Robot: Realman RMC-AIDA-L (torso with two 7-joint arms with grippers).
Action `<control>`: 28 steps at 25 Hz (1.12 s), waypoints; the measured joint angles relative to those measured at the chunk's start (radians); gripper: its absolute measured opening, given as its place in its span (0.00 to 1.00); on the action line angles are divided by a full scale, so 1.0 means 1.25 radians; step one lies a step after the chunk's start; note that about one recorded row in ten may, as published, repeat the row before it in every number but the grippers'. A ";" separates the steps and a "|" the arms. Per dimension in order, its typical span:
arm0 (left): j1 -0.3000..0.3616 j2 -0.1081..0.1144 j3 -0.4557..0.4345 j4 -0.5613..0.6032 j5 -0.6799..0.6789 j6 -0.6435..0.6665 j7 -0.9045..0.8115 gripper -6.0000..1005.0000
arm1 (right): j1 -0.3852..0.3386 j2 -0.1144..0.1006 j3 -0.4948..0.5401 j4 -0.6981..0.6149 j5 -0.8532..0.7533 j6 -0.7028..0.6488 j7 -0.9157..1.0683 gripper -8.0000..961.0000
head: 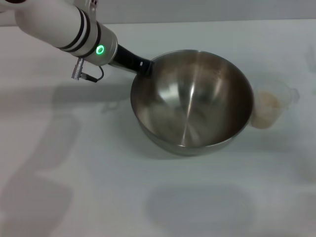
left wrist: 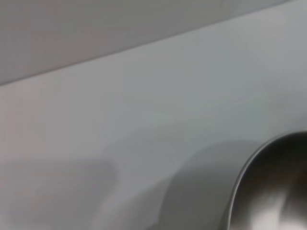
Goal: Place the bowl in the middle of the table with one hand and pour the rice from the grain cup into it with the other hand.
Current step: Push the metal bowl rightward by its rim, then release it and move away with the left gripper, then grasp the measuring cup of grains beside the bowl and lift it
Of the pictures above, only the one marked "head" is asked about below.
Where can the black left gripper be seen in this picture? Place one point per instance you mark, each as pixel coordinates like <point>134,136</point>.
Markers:
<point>126,59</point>

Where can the stainless steel mixing bowl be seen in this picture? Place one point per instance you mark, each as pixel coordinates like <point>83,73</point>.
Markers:
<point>192,103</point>

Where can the white rice grains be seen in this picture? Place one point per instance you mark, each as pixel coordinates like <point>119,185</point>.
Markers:
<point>267,102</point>

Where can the clear plastic measuring cup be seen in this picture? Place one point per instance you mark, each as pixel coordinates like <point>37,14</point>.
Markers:
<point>265,118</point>

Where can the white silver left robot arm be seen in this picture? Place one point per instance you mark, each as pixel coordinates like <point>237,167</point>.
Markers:
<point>61,27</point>

